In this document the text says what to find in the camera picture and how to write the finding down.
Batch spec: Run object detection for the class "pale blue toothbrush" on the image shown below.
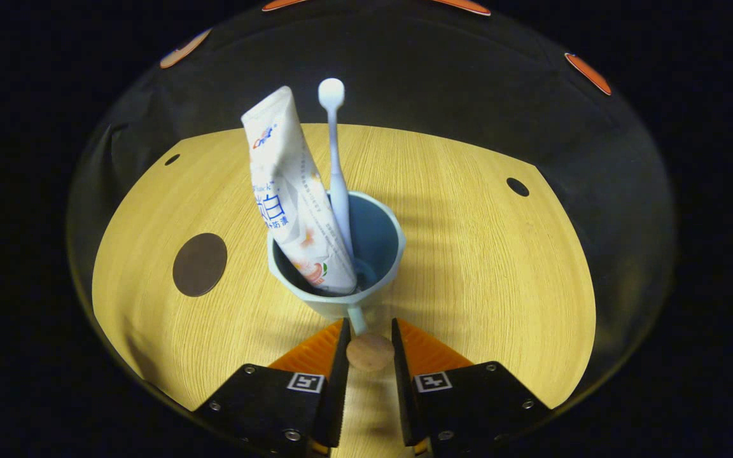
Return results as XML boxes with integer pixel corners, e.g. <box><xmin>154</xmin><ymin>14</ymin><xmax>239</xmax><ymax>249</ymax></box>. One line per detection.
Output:
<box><xmin>318</xmin><ymin>78</ymin><xmax>358</xmax><ymax>261</ymax></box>

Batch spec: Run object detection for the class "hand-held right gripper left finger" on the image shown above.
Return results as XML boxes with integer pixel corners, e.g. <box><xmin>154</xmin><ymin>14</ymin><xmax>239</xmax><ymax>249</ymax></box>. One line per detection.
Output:
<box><xmin>193</xmin><ymin>318</ymin><xmax>351</xmax><ymax>455</ymax></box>

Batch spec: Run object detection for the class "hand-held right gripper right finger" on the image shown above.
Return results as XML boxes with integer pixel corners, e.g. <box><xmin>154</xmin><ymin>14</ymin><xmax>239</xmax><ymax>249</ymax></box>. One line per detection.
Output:
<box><xmin>392</xmin><ymin>318</ymin><xmax>552</xmax><ymax>455</ymax></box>

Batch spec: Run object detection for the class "black backdrop cloth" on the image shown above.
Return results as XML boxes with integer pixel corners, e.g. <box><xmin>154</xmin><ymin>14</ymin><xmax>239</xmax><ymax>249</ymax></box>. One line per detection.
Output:
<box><xmin>66</xmin><ymin>0</ymin><xmax>678</xmax><ymax>408</ymax></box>

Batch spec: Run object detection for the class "white toothpaste tube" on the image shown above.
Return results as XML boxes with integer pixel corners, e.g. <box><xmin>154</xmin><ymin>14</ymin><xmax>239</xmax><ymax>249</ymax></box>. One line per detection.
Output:
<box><xmin>241</xmin><ymin>86</ymin><xmax>359</xmax><ymax>296</ymax></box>

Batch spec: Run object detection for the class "brown round coaster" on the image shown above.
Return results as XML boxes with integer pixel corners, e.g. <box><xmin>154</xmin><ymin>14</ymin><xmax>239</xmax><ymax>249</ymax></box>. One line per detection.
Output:
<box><xmin>172</xmin><ymin>233</ymin><xmax>228</xmax><ymax>298</ymax></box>

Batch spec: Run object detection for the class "wooden desktop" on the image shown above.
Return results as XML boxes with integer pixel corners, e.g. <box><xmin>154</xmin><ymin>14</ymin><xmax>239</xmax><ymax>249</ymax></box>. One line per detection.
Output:
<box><xmin>92</xmin><ymin>123</ymin><xmax>597</xmax><ymax>458</ymax></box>

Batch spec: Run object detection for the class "pale green cup wooden handle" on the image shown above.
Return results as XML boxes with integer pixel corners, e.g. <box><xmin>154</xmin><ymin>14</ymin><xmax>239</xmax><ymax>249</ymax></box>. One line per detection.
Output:
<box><xmin>267</xmin><ymin>191</ymin><xmax>407</xmax><ymax>373</ymax></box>

